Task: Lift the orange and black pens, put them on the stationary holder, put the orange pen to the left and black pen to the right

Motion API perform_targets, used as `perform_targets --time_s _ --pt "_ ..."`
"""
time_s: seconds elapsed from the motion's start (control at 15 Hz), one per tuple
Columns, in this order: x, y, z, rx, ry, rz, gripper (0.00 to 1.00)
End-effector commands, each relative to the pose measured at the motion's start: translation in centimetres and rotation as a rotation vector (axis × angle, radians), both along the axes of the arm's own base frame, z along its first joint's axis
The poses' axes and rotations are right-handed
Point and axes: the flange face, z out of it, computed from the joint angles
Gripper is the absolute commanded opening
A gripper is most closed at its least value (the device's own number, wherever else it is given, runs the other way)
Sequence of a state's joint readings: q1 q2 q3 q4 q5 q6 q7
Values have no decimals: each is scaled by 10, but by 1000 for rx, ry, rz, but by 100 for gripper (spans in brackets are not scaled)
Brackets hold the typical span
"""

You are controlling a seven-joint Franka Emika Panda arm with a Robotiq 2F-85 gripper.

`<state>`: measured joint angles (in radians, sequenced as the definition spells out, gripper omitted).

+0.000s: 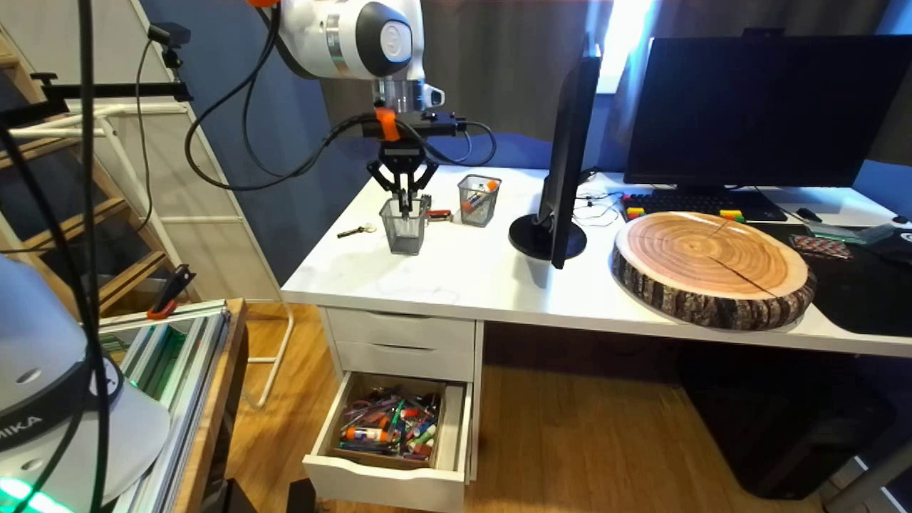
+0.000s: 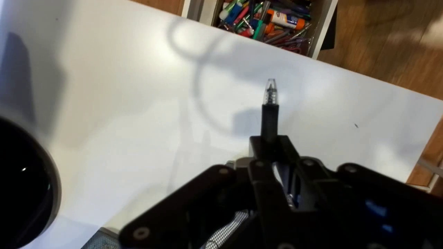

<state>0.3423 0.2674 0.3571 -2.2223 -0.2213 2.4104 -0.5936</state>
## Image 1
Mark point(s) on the closed white drawer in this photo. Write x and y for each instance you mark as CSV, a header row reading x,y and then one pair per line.
x,y
399,344

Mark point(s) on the wooden cart with green items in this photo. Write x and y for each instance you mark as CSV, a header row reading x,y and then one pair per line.
x,y
215,401

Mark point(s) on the large black monitor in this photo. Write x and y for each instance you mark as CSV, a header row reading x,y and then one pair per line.
x,y
758,109

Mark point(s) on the mesh holder with pens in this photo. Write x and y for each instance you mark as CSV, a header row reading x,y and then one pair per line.
x,y
476,200

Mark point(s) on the open white drawer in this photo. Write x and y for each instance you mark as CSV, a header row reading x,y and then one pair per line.
x,y
456,429

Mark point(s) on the thin black monitor on stand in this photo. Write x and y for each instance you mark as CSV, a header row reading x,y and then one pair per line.
x,y
572,153

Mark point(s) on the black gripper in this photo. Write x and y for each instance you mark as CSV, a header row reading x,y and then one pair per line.
x,y
413,131

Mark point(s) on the orange and black clamp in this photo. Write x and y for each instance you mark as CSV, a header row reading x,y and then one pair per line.
x,y
171,290

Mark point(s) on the black keyboard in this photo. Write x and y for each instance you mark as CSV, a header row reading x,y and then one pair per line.
x,y
703,204

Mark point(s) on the white metal frame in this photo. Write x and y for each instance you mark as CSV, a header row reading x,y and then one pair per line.
x,y
190,173

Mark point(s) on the orange gripper mount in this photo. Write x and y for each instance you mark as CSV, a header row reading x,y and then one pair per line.
x,y
385,123

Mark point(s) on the white desk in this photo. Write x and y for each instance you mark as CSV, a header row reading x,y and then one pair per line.
x,y
572,295

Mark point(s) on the wooden shelf rack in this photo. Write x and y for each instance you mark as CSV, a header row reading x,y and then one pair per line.
x,y
57,230

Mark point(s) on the black camera on stand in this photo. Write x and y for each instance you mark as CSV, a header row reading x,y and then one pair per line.
x,y
168,39

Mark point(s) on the glue stick with orange cap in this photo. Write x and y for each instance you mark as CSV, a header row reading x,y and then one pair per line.
x,y
365,435

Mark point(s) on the round wood slice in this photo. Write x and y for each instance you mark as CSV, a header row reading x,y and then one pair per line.
x,y
714,267

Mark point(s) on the pile of coloured pens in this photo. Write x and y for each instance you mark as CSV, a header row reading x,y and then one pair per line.
x,y
389,422

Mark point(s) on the dark mesh pen holder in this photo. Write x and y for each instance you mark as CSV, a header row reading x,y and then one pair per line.
x,y
402,233

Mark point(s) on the white robot base with label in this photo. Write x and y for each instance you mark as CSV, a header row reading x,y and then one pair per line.
x,y
47,401

